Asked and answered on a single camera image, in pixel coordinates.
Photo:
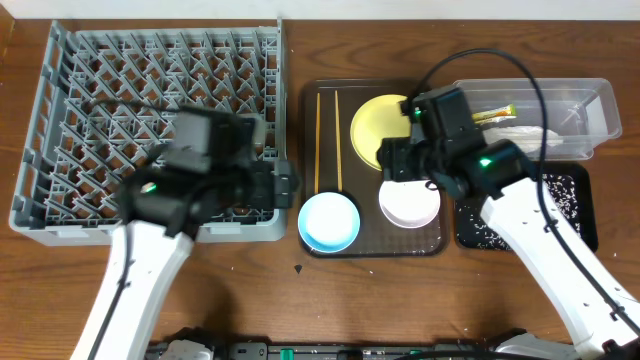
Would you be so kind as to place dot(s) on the white tissue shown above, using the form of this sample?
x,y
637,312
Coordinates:
x,y
527,138

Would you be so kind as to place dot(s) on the white bowl with crumbs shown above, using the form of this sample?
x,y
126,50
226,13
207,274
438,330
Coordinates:
x,y
409,205

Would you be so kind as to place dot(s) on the black equipment rail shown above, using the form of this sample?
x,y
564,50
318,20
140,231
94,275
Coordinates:
x,y
198,343

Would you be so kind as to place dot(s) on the green yellow snack wrapper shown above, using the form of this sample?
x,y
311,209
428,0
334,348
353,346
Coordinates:
x,y
497,115

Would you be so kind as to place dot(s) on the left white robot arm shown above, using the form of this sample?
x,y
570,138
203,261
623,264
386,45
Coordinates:
x,y
162,211

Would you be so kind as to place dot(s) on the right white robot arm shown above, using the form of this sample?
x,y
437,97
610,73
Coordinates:
x,y
601,317

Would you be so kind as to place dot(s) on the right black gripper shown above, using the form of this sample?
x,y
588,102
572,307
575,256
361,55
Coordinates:
x,y
395,158

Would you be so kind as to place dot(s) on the white cup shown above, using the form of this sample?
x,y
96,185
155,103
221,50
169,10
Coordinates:
x,y
260,132

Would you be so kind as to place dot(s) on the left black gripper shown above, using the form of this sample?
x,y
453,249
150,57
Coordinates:
x,y
284,183

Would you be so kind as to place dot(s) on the wooden chopstick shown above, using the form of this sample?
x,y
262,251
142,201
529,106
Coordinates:
x,y
338,142
317,143

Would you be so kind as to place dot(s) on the light blue bowl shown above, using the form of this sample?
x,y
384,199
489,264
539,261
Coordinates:
x,y
328,222

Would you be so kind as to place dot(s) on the yellow round plate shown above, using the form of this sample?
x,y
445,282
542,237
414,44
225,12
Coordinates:
x,y
378,118

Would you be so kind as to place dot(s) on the clear plastic waste bin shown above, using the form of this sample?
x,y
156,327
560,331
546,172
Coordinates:
x,y
582,112

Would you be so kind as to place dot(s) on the grey plastic dish rack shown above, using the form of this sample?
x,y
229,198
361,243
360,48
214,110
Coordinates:
x,y
106,98

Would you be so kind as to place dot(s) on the dark brown serving tray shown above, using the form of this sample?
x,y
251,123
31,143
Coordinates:
x,y
377,236

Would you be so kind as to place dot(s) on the black waste tray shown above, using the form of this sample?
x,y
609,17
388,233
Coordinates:
x,y
570,189

